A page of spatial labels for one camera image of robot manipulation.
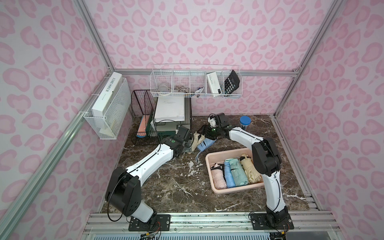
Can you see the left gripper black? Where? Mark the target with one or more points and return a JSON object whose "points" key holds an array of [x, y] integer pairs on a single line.
{"points": [[189, 141]]}

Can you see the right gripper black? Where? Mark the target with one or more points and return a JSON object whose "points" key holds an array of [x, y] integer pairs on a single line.
{"points": [[205, 131]]}

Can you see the cream umbrella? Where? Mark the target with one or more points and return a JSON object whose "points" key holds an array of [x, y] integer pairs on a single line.
{"points": [[197, 140], [253, 176]]}

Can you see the blue umbrella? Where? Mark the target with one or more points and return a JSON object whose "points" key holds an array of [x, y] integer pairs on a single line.
{"points": [[228, 175], [206, 143]]}

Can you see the pink plastic storage box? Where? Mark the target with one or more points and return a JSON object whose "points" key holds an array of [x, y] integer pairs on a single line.
{"points": [[218, 158]]}

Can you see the pink umbrella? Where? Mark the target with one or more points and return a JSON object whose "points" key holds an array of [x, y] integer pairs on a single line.
{"points": [[217, 172]]}

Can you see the mint green umbrella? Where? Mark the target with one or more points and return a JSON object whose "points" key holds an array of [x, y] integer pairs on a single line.
{"points": [[238, 173]]}

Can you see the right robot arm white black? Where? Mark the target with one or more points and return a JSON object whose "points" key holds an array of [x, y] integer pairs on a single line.
{"points": [[266, 158]]}

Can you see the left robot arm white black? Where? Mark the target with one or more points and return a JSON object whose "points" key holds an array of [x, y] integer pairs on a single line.
{"points": [[124, 189]]}

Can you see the small white box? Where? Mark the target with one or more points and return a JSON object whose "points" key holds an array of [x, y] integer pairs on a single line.
{"points": [[214, 84]]}

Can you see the long white box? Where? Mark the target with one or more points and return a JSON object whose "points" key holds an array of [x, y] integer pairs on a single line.
{"points": [[107, 95]]}

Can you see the green document tray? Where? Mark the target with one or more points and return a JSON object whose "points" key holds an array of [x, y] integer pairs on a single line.
{"points": [[166, 129]]}

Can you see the blue lid pencil jar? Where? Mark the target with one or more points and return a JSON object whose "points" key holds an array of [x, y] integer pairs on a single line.
{"points": [[245, 121]]}

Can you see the white paper stack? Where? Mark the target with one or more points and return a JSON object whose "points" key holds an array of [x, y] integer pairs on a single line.
{"points": [[170, 109]]}

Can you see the black calculator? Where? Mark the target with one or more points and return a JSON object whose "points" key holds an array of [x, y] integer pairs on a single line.
{"points": [[231, 83]]}

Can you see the black wire file rack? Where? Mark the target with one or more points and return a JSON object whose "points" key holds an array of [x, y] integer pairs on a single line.
{"points": [[143, 108]]}

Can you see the white wire wall basket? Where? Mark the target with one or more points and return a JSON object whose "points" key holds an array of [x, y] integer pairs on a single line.
{"points": [[190, 80]]}

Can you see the white wire side basket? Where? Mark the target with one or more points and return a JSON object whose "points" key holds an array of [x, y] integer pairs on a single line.
{"points": [[108, 126]]}

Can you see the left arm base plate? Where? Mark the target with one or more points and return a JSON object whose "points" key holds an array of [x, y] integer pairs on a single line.
{"points": [[161, 221]]}

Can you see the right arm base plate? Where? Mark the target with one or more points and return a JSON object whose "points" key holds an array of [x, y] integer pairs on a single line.
{"points": [[264, 221]]}

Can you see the aluminium front rail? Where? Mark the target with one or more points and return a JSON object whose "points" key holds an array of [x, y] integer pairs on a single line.
{"points": [[306, 225]]}

